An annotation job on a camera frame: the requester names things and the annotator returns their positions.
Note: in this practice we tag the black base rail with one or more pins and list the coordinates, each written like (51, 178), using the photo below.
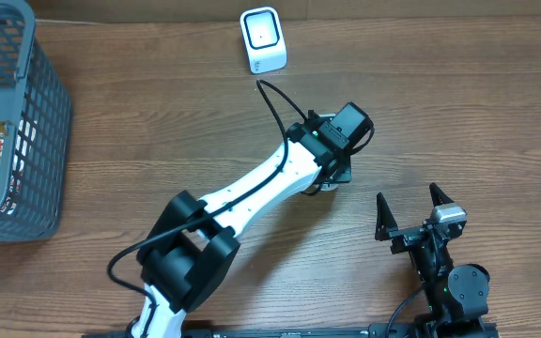
(372, 331)

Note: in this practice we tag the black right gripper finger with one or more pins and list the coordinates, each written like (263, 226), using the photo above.
(438, 196)
(385, 224)

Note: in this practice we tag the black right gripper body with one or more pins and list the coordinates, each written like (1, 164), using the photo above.
(414, 232)

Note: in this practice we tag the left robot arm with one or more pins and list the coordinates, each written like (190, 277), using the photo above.
(194, 242)

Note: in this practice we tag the grey plastic mesh basket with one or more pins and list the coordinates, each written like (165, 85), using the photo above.
(36, 110)

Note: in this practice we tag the white barcode scanner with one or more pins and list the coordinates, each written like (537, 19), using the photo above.
(263, 39)

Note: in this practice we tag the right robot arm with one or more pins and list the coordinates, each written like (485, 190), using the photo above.
(456, 295)

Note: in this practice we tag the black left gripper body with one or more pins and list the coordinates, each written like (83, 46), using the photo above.
(341, 174)

